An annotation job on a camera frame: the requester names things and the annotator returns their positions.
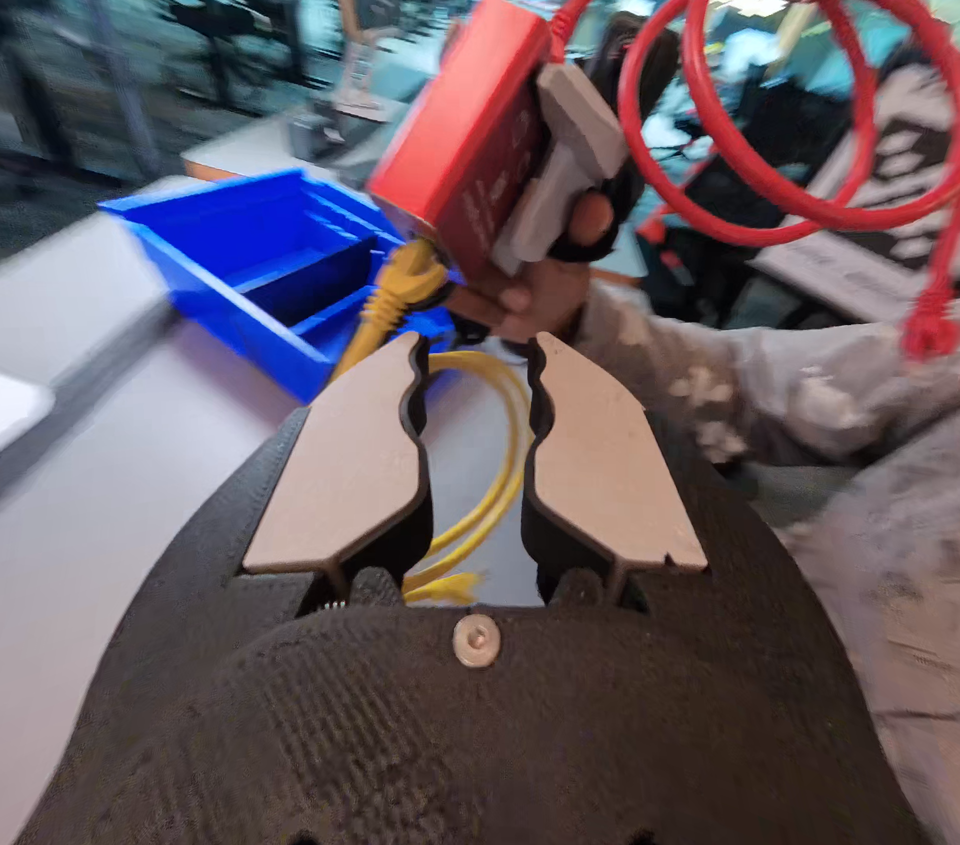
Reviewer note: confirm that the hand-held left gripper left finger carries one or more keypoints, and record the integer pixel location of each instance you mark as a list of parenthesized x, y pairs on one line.
[(345, 477)]

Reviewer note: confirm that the blue plastic storage bin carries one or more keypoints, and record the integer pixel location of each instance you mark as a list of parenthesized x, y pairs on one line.
[(210, 245)]

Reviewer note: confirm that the person's right hand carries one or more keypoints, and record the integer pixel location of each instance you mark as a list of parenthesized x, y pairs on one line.
[(540, 305)]

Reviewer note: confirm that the grey light stand pole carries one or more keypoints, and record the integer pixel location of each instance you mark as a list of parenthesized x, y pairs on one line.
[(112, 50)]

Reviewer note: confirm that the white stand base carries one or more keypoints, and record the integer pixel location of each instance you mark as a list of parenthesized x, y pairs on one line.
[(22, 410)]

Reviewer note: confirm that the person's right forearm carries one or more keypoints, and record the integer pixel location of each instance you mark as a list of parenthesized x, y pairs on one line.
[(750, 380)]

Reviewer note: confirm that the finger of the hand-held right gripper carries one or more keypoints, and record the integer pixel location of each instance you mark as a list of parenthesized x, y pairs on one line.
[(585, 117)]

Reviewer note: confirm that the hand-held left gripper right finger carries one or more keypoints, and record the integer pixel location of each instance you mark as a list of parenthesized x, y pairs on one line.
[(607, 477)]

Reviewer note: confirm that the framed checkered marker sign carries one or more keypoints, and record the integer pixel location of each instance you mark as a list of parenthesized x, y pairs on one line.
[(907, 140)]

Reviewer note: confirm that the red metal ethernet switch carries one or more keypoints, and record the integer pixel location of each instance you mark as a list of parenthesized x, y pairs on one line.
[(465, 132)]

